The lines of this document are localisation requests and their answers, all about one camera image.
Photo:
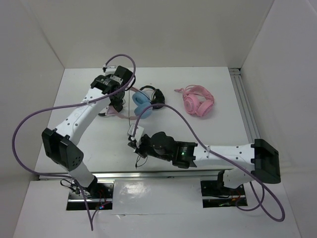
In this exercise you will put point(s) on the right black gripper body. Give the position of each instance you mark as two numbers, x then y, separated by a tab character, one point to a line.
146	148

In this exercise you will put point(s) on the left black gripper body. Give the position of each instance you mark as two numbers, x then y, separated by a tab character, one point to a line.
116	100

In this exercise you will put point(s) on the pink blue cat-ear headphones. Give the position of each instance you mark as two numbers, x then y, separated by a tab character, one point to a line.
141	100

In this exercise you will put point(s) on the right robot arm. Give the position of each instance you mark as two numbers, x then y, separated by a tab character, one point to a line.
240	164

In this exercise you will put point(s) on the middle black headphones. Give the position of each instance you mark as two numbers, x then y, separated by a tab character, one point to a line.
157	96

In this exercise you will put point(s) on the pink gaming headset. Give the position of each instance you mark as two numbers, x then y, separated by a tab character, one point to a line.
197	100

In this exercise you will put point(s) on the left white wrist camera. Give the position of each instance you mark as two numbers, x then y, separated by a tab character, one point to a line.
109	69

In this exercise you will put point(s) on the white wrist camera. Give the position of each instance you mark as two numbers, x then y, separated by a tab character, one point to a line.
135	130
109	69

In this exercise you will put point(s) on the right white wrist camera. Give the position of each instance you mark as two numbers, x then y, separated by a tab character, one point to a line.
135	130

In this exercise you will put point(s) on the front aluminium rail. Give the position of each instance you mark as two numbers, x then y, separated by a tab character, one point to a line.
159	174

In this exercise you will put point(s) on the aluminium rail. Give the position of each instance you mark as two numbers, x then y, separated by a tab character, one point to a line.
159	174
244	105

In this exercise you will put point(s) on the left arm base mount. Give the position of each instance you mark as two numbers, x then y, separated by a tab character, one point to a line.
101	200

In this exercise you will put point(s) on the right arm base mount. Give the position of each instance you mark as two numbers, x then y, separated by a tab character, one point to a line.
216	197

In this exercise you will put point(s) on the right aluminium rail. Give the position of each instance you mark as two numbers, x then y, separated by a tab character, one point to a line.
244	105

